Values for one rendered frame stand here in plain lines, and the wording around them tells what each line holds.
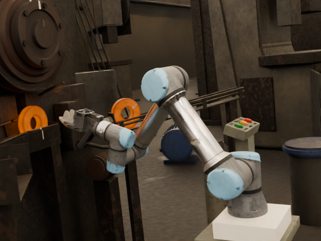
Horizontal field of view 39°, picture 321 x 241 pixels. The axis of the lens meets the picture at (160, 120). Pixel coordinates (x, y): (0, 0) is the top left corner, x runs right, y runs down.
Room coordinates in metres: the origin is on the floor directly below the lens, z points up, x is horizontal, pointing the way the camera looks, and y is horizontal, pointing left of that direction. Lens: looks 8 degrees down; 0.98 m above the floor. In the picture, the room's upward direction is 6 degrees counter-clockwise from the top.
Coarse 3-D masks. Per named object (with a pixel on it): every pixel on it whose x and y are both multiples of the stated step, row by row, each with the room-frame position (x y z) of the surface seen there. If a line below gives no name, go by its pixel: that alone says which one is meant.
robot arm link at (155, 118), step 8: (184, 72) 1.73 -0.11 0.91; (184, 88) 1.72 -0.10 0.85; (152, 112) 1.83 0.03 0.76; (160, 112) 1.81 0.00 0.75; (144, 120) 1.86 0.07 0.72; (152, 120) 1.83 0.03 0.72; (160, 120) 1.83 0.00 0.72; (144, 128) 1.86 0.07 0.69; (152, 128) 1.84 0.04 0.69; (136, 136) 1.89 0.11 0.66; (144, 136) 1.86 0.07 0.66; (152, 136) 1.87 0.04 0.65; (136, 144) 1.89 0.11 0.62; (144, 144) 1.88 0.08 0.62; (136, 152) 1.89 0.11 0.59; (144, 152) 1.93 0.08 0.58
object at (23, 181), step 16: (16, 144) 1.59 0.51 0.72; (0, 160) 1.33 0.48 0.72; (16, 160) 1.59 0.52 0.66; (0, 176) 1.33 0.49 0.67; (16, 176) 1.33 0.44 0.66; (0, 192) 1.33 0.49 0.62; (16, 192) 1.33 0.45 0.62; (0, 208) 1.45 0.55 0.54; (0, 224) 1.45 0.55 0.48; (0, 240) 1.45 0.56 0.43; (16, 240) 1.51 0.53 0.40
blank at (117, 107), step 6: (120, 102) 2.29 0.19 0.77; (126, 102) 2.30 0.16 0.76; (132, 102) 2.32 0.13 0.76; (114, 108) 2.27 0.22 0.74; (120, 108) 2.29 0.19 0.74; (132, 108) 2.32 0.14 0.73; (138, 108) 2.34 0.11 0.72; (114, 114) 2.27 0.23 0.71; (120, 114) 2.28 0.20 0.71; (132, 114) 2.32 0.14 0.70; (138, 114) 2.33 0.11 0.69; (132, 120) 2.32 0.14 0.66; (126, 126) 2.30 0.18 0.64; (132, 126) 2.31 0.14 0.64
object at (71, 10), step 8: (72, 0) 6.38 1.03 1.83; (72, 8) 6.36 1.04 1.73; (72, 16) 6.34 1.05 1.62; (72, 24) 6.33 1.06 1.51; (72, 32) 6.31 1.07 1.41; (72, 40) 6.29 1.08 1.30; (72, 48) 6.27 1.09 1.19; (80, 56) 6.41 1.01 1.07; (80, 64) 6.39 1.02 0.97; (80, 72) 6.37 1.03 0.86
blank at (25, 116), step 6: (24, 108) 2.01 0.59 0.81; (30, 108) 2.01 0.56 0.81; (36, 108) 2.04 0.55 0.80; (24, 114) 1.98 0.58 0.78; (30, 114) 2.00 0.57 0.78; (36, 114) 2.04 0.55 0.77; (42, 114) 2.07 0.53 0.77; (18, 120) 1.98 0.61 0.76; (24, 120) 1.97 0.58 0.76; (30, 120) 2.00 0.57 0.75; (36, 120) 2.07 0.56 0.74; (42, 120) 2.06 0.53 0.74; (18, 126) 1.97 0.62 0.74; (24, 126) 1.97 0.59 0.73; (30, 126) 1.99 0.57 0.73; (36, 126) 2.06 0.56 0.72; (42, 126) 2.06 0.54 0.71
